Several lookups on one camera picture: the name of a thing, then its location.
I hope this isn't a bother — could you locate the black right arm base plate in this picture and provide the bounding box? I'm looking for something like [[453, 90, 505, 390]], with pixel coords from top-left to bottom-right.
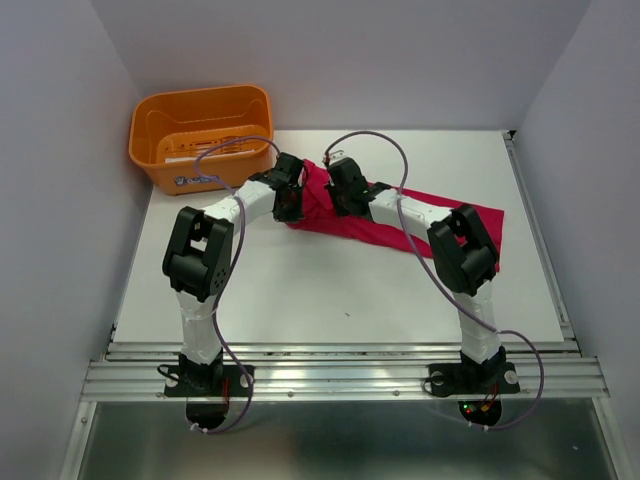
[[422, 362, 521, 398]]

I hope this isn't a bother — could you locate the orange plastic basket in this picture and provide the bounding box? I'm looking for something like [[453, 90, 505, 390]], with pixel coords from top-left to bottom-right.
[[129, 85, 275, 196]]

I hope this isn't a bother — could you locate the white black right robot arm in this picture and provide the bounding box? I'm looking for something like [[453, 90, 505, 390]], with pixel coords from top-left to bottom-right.
[[324, 156, 506, 398]]

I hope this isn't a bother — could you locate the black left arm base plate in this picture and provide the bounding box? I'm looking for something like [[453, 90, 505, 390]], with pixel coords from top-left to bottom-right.
[[157, 364, 249, 400]]

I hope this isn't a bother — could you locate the aluminium rail frame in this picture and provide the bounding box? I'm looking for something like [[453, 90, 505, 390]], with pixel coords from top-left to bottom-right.
[[61, 131, 634, 479]]

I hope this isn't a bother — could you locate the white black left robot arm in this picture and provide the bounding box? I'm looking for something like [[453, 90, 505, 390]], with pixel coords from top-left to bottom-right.
[[160, 153, 307, 395]]

